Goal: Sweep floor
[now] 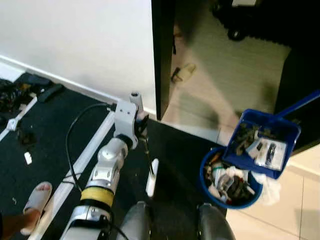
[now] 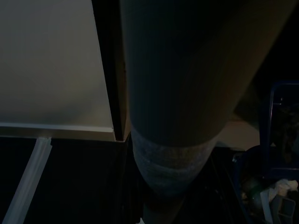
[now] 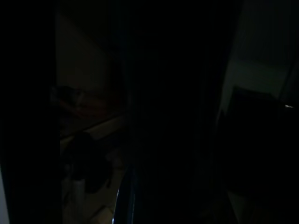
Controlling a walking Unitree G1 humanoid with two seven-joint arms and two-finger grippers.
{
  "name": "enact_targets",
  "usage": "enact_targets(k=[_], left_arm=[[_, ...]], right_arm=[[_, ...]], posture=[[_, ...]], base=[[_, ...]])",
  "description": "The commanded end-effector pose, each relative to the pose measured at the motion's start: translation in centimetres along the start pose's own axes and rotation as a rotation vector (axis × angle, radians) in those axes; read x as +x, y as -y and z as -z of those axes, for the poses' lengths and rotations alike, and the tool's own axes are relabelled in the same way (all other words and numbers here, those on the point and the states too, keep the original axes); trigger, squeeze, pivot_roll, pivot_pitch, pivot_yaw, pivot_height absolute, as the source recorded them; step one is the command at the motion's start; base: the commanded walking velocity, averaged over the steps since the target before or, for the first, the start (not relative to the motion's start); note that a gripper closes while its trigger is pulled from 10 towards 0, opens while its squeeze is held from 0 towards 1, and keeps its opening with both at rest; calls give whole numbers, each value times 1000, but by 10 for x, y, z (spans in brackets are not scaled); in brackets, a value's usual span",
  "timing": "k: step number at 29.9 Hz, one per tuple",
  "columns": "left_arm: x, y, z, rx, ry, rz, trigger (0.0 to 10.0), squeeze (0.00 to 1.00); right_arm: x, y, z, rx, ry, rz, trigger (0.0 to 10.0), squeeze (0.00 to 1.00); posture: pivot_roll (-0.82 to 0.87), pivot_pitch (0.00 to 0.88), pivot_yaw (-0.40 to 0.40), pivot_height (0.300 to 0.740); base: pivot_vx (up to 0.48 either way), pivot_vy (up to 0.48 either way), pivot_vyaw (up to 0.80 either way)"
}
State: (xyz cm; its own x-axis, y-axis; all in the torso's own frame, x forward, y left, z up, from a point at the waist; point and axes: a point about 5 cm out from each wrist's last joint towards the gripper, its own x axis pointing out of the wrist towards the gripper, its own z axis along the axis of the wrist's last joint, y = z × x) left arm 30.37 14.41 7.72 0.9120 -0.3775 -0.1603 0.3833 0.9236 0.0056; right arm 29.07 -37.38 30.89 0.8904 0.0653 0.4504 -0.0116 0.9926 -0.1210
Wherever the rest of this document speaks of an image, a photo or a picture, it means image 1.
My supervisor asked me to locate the long white bar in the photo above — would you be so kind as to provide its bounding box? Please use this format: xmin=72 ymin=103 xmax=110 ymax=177
xmin=0 ymin=96 xmax=39 ymax=142

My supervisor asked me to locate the beige slipper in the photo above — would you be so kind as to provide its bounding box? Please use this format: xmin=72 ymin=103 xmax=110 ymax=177
xmin=171 ymin=62 xmax=197 ymax=84

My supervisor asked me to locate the white crumpled paper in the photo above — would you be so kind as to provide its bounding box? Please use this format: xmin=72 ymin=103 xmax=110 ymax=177
xmin=259 ymin=172 xmax=284 ymax=207

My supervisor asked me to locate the white printed card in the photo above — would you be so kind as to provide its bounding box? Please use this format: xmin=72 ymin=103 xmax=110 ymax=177
xmin=254 ymin=137 xmax=288 ymax=169

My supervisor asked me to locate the person's bare foot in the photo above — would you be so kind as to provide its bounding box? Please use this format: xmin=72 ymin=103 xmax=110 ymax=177
xmin=0 ymin=209 xmax=42 ymax=240

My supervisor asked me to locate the black crumpled plastic piece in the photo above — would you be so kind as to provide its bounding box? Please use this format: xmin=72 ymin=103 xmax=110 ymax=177
xmin=234 ymin=123 xmax=262 ymax=151
xmin=16 ymin=127 xmax=37 ymax=147

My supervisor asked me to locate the blue round trash bin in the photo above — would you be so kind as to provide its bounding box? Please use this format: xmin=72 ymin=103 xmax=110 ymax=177
xmin=199 ymin=146 xmax=265 ymax=210

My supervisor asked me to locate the grey robot left leg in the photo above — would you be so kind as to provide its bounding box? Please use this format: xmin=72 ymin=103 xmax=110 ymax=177
xmin=116 ymin=201 xmax=152 ymax=240

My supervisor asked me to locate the black desk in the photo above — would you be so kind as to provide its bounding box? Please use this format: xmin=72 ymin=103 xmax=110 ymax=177
xmin=272 ymin=37 xmax=320 ymax=156

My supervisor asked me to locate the black door frame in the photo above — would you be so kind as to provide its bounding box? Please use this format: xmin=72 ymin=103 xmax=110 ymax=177
xmin=151 ymin=0 xmax=177 ymax=122

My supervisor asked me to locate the grey robot leg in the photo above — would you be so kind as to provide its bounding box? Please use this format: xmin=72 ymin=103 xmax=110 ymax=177
xmin=196 ymin=202 xmax=237 ymax=240
xmin=116 ymin=201 xmax=152 ymax=240

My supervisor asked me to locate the white slipper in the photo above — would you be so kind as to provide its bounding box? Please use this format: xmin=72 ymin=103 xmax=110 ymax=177
xmin=22 ymin=181 xmax=54 ymax=236

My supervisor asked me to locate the grey robot right leg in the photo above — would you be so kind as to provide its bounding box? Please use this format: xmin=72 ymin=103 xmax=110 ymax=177
xmin=196 ymin=202 xmax=237 ymax=240

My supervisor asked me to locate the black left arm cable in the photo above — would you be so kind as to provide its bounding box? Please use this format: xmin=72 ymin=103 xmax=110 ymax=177
xmin=65 ymin=102 xmax=118 ymax=192

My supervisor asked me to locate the black wheeled chair base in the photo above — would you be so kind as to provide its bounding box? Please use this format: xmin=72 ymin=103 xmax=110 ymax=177
xmin=211 ymin=0 xmax=320 ymax=46

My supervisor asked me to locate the white and black packaging piece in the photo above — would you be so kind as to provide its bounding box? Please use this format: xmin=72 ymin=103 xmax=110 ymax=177
xmin=245 ymin=139 xmax=265 ymax=157

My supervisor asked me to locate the blue long-handled dustpan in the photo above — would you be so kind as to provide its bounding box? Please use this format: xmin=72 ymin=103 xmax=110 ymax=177
xmin=223 ymin=90 xmax=320 ymax=180

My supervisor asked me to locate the white box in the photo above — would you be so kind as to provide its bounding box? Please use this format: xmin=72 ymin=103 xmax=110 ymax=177
xmin=231 ymin=0 xmax=259 ymax=7

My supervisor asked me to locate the black oblong flat object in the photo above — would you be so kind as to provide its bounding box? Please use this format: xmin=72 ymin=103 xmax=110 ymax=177
xmin=37 ymin=83 xmax=66 ymax=104
xmin=19 ymin=73 xmax=52 ymax=90

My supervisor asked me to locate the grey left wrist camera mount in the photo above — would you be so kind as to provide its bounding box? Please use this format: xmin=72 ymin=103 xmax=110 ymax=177
xmin=113 ymin=91 xmax=147 ymax=144

